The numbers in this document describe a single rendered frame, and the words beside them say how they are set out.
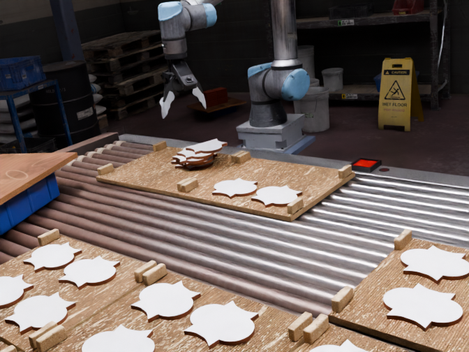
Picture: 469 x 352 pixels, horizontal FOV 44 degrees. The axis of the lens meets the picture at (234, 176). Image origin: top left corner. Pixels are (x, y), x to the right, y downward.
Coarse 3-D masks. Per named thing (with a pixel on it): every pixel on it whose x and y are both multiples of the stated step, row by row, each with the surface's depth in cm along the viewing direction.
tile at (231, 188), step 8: (216, 184) 177; (224, 184) 176; (232, 184) 175; (240, 184) 175; (248, 184) 174; (256, 184) 175; (216, 192) 171; (224, 192) 170; (232, 192) 170; (240, 192) 169; (248, 192) 168
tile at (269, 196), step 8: (264, 192) 166; (272, 192) 166; (280, 192) 165; (288, 192) 164; (296, 192) 163; (256, 200) 163; (264, 200) 161; (272, 200) 160; (280, 200) 159; (288, 200) 158
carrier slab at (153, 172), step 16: (144, 160) 213; (160, 160) 211; (224, 160) 202; (112, 176) 201; (128, 176) 199; (144, 176) 196; (160, 176) 194; (176, 176) 192; (192, 176) 190; (208, 176) 188; (160, 192) 183; (176, 192) 178
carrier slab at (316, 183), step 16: (256, 160) 197; (224, 176) 186; (240, 176) 184; (256, 176) 183; (272, 176) 181; (288, 176) 179; (304, 176) 177; (320, 176) 175; (336, 176) 174; (352, 176) 175; (192, 192) 177; (208, 192) 175; (256, 192) 170; (304, 192) 165; (320, 192) 164; (240, 208) 162; (256, 208) 159; (272, 208) 158; (304, 208) 156
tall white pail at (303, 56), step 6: (300, 48) 648; (306, 48) 645; (312, 48) 627; (300, 54) 623; (306, 54) 624; (312, 54) 629; (306, 60) 626; (312, 60) 631; (306, 66) 628; (312, 66) 632; (312, 72) 634
